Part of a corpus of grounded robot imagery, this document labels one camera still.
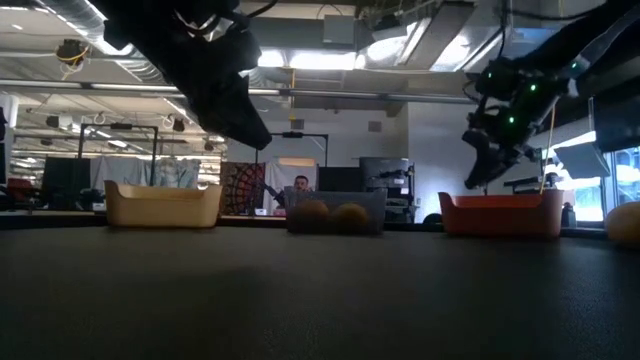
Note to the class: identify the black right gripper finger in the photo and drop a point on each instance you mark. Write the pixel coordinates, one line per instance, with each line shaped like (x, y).
(510, 159)
(482, 167)

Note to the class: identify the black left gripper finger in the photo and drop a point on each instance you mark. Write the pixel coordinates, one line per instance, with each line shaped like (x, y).
(225, 125)
(255, 125)

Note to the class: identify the orange fruit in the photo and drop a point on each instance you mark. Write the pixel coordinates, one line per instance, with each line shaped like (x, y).
(310, 212)
(350, 216)

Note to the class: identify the black background robot arm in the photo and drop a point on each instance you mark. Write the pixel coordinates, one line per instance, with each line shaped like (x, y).
(274, 194)

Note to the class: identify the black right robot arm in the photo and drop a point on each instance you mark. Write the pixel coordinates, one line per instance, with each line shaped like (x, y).
(590, 35)

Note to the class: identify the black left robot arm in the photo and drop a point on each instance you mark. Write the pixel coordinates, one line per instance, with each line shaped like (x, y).
(140, 20)

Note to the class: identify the orange plastic basket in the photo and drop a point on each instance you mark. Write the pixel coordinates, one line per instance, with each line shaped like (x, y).
(500, 217)

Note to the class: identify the white curtain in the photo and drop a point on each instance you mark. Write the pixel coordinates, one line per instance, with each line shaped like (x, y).
(277, 175)

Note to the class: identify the patterned tapestry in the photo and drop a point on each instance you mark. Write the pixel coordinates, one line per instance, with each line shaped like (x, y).
(242, 187)

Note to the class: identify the light blue cloth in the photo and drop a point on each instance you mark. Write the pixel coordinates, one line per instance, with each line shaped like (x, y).
(175, 172)

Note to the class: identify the tilted grey monitor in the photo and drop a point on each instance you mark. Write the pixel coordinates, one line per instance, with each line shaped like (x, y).
(582, 160)

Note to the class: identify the person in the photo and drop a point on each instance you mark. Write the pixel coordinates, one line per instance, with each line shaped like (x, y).
(301, 183)

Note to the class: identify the dark bottle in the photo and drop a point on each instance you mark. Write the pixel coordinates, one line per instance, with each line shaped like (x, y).
(569, 216)

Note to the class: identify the dark equipment cabinet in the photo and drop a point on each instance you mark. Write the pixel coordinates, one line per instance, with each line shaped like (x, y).
(385, 172)

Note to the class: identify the grey ceiling pipe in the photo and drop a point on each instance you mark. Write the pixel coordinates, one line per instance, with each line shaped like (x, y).
(350, 93)

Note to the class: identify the black monitor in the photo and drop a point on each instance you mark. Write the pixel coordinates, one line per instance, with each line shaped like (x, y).
(340, 179)
(65, 180)

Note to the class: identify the yellow plastic basket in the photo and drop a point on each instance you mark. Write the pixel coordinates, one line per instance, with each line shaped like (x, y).
(160, 207)

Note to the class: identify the white cloth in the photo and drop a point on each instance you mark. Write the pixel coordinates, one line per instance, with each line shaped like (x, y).
(120, 170)

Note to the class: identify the grey plastic basket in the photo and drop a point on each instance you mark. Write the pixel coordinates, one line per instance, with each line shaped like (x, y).
(372, 200)

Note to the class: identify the grey ceiling box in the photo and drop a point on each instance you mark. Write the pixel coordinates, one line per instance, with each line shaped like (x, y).
(339, 30)

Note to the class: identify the yellow lemon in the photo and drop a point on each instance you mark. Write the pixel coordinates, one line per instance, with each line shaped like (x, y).
(625, 222)

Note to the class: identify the black table mat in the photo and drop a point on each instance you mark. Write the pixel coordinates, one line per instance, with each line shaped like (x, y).
(200, 300)

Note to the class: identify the red chair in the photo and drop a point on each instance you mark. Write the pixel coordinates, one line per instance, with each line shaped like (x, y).
(20, 189)

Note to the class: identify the black frame stand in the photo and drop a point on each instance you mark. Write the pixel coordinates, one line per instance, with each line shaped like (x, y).
(292, 134)
(121, 126)

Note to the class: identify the wall vent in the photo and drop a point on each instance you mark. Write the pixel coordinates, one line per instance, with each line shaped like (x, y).
(375, 126)
(297, 124)

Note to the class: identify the silver ventilation duct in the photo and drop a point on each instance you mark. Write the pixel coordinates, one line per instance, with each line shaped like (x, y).
(75, 12)

